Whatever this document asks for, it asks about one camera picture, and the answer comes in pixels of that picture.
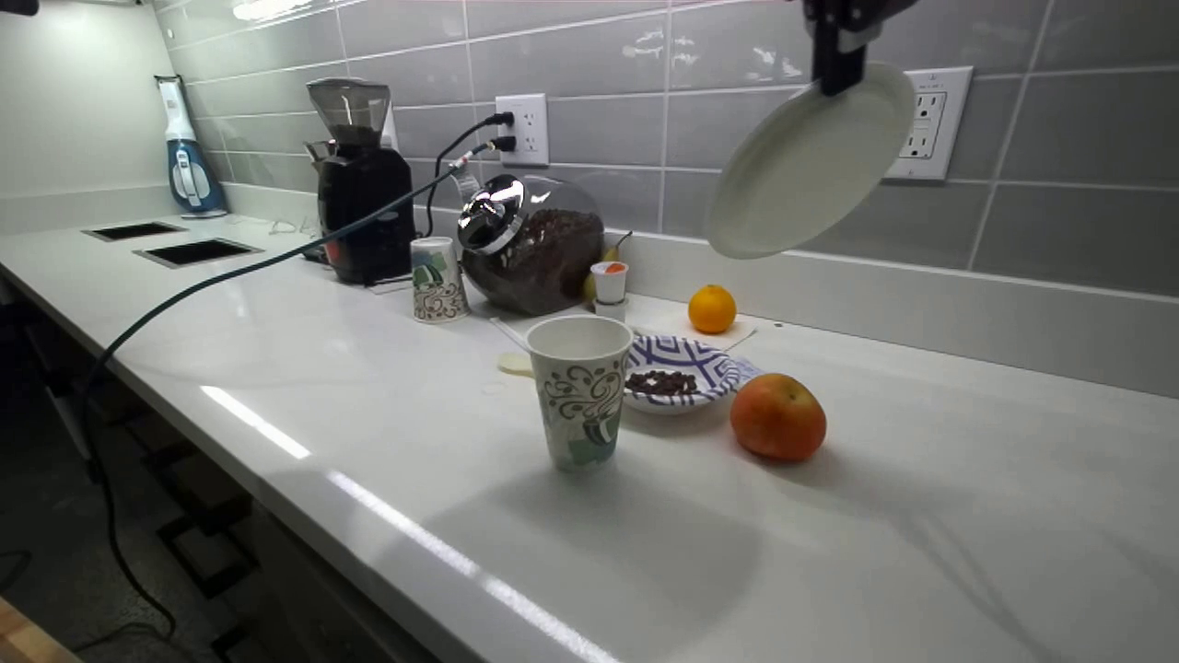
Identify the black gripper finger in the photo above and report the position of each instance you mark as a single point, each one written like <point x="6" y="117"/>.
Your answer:
<point x="839" y="59"/>

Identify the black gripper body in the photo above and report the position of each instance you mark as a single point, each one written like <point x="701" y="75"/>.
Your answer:
<point x="851" y="15"/>

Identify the white paper plate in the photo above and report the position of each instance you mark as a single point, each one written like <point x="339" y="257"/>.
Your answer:
<point x="809" y="165"/>

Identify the blue patterned paper bowl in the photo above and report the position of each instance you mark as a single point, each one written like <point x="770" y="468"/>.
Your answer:
<point x="716" y="373"/>

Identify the dark coffee beans pile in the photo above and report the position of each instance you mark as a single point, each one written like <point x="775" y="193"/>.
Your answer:
<point x="661" y="379"/>

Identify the upright patterned paper cup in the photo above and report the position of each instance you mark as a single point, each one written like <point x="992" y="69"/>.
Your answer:
<point x="580" y="371"/>

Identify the upside-down patterned paper cup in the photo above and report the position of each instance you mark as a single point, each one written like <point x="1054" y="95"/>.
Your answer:
<point x="435" y="276"/>

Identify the small orange fruit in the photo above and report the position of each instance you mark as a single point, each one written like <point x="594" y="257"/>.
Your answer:
<point x="712" y="311"/>

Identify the small white orange-top container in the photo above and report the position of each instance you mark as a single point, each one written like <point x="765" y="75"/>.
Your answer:
<point x="608" y="281"/>

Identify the large red orange apple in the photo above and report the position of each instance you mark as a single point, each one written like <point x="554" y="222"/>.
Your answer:
<point x="775" y="418"/>

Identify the glass jar with chrome lid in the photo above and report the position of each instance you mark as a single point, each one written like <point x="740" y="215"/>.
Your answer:
<point x="528" y="239"/>

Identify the black coffee grinder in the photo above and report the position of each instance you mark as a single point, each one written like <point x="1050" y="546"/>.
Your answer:
<point x="358" y="181"/>

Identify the white wall outlet right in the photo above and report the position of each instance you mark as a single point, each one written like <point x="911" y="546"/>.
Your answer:
<point x="942" y="97"/>

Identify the white wall outlet with plugs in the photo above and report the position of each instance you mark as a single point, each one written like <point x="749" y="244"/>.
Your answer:
<point x="528" y="128"/>

